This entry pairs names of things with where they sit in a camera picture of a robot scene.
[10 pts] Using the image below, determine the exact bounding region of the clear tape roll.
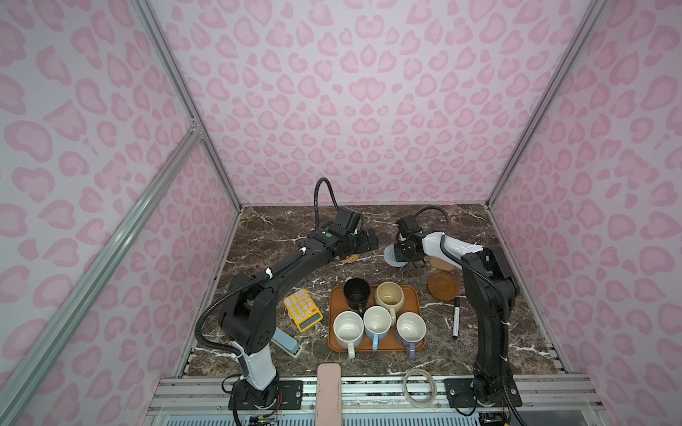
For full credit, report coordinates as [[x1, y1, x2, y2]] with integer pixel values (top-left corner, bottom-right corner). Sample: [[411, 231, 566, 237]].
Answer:
[[401, 368, 438, 408]]

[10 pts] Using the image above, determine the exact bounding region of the white mug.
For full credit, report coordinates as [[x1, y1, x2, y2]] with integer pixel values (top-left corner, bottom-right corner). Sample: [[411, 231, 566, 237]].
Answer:
[[333, 311, 364, 360]]

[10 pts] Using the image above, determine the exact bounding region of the light blue mug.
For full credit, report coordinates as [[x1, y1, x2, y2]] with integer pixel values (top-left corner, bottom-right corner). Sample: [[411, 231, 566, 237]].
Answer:
[[363, 305, 393, 351]]

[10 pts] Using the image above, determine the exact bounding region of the grey woven round coaster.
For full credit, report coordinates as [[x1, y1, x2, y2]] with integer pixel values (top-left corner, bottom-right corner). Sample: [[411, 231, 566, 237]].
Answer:
[[384, 245, 410, 268]]

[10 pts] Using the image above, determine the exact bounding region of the woven rattan round coaster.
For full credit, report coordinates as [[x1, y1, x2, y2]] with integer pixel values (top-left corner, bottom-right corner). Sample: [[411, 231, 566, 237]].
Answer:
[[341, 254, 361, 264]]

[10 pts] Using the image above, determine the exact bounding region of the lavender mug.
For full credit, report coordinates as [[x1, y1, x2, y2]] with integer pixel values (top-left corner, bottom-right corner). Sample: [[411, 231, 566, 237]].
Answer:
[[396, 312, 426, 360]]

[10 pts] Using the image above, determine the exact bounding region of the orange brown tray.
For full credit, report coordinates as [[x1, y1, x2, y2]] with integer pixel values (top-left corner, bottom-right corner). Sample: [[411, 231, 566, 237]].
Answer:
[[328, 285, 422, 353]]

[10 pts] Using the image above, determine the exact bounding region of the black white marker pen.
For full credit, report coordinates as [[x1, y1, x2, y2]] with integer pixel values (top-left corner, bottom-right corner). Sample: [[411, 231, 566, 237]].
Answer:
[[452, 297, 463, 339]]

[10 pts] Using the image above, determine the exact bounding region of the left aluminium frame strut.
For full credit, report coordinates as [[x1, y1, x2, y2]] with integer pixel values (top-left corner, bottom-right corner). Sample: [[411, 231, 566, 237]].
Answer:
[[1, 128, 204, 425]]

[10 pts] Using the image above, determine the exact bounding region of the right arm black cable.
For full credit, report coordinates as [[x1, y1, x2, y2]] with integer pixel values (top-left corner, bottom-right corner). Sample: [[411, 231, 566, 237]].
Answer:
[[412, 205, 529, 426]]

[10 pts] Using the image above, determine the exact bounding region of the cream beige mug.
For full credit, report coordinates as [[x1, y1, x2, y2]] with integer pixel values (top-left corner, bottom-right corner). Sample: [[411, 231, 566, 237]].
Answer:
[[374, 282, 405, 326]]

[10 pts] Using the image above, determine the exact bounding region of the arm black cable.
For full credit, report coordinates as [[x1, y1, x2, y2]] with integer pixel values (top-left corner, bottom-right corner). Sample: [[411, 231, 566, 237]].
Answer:
[[412, 205, 529, 426], [194, 177, 342, 357]]

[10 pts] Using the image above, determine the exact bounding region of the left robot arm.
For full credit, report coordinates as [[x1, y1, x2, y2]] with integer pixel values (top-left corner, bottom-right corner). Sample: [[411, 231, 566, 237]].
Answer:
[[218, 229, 379, 408]]

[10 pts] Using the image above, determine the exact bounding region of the brown round wooden coaster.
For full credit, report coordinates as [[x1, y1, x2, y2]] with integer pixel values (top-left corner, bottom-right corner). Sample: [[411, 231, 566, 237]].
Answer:
[[427, 273, 460, 302]]

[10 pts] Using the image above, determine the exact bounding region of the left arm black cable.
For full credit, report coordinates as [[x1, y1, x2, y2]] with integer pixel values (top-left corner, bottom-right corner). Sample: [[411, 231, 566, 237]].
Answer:
[[194, 177, 342, 357]]

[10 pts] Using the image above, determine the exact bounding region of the black mug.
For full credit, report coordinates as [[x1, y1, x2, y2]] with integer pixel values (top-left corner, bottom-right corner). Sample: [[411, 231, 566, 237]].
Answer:
[[343, 278, 371, 316]]

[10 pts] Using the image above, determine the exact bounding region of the pink rectangular bar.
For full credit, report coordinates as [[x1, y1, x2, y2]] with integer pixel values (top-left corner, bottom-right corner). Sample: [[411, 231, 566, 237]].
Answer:
[[315, 363, 343, 426]]

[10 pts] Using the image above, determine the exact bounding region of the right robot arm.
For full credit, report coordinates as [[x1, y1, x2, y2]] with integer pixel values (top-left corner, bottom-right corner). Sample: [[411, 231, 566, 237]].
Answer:
[[385, 215, 519, 406]]

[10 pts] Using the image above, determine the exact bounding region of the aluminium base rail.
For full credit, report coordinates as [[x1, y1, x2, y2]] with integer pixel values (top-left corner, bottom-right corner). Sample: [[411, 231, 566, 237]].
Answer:
[[143, 374, 611, 425]]

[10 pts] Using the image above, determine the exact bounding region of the yellow calculator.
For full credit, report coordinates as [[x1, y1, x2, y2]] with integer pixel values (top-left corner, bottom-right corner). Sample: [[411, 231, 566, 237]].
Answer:
[[283, 289, 323, 333]]

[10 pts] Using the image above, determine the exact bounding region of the grey blue stapler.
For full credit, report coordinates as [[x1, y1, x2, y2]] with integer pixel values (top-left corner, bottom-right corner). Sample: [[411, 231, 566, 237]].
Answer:
[[272, 328, 302, 358]]

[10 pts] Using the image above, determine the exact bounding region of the cork flower-shaped coaster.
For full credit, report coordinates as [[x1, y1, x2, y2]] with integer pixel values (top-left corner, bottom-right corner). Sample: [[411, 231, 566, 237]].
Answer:
[[429, 257, 455, 273]]

